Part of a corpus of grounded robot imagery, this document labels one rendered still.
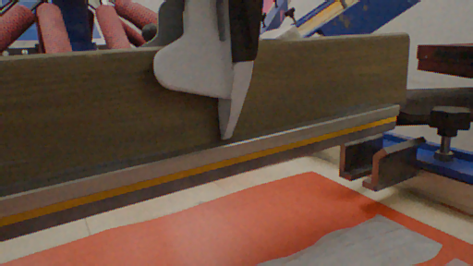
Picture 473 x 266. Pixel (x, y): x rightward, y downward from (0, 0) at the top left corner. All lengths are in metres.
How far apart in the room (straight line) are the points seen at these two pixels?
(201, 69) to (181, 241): 0.20
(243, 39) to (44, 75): 0.11
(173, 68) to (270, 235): 0.21
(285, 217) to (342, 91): 0.15
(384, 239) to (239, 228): 0.14
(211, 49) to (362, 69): 0.16
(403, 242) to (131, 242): 0.26
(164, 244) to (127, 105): 0.18
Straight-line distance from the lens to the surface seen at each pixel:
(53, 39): 0.80
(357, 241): 0.34
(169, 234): 0.36
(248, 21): 0.20
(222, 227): 0.36
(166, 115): 0.21
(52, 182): 0.20
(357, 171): 0.43
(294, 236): 0.34
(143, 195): 0.23
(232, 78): 0.20
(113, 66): 0.20
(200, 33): 0.20
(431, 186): 0.44
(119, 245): 0.36
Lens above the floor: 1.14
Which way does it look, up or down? 16 degrees down
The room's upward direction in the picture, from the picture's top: 2 degrees counter-clockwise
